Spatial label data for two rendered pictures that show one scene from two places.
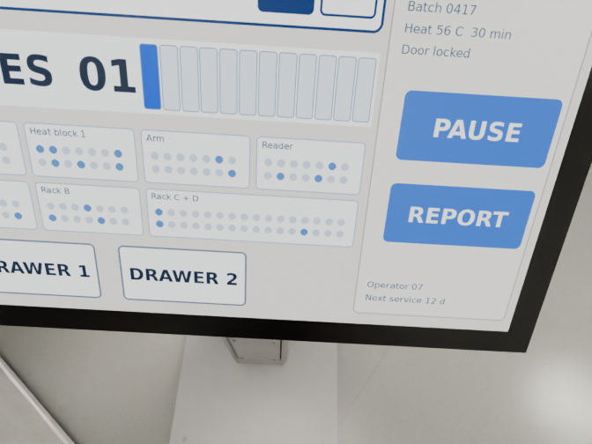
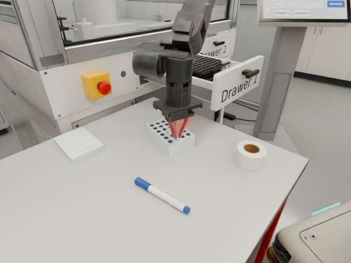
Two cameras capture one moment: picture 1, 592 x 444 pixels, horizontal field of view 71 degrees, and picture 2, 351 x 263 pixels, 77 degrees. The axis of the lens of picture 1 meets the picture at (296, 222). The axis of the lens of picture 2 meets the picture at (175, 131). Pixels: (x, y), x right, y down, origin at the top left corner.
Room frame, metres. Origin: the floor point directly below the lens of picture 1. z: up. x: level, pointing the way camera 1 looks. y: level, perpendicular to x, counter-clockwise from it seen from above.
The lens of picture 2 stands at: (-1.44, 0.65, 1.12)
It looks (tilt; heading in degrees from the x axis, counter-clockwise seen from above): 33 degrees down; 6
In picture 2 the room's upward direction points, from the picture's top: straight up
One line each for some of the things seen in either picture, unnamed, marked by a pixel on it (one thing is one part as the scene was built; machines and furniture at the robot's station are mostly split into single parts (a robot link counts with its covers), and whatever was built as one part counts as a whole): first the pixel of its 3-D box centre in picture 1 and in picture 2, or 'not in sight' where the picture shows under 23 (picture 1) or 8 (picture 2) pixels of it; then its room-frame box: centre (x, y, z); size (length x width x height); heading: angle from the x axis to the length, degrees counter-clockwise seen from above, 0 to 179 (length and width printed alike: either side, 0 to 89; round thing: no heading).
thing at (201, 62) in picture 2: not in sight; (191, 69); (-0.61, 0.69, 0.87); 0.22 x 0.18 x 0.06; 54
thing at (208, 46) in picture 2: not in sight; (212, 49); (-0.29, 0.60, 0.87); 0.29 x 0.02 x 0.11; 144
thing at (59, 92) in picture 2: not in sight; (108, 44); (-0.23, 1.15, 0.87); 1.02 x 0.95 x 0.14; 144
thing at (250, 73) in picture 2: not in sight; (248, 72); (-0.75, 0.50, 0.91); 0.07 x 0.04 x 0.01; 144
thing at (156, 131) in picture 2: not in sight; (169, 135); (-0.93, 0.73, 0.78); 0.12 x 0.08 x 0.04; 41
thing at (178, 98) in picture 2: not in sight; (178, 94); (-0.98, 0.70, 0.92); 0.10 x 0.07 x 0.07; 129
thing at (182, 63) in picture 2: not in sight; (176, 67); (-0.97, 0.70, 0.98); 0.07 x 0.06 x 0.07; 76
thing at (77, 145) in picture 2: not in sight; (78, 143); (-0.98, 0.97, 0.77); 0.13 x 0.09 x 0.02; 50
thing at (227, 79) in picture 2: not in sight; (239, 81); (-0.73, 0.52, 0.87); 0.29 x 0.02 x 0.11; 144
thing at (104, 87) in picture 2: not in sight; (103, 87); (-0.84, 0.94, 0.88); 0.04 x 0.03 x 0.04; 144
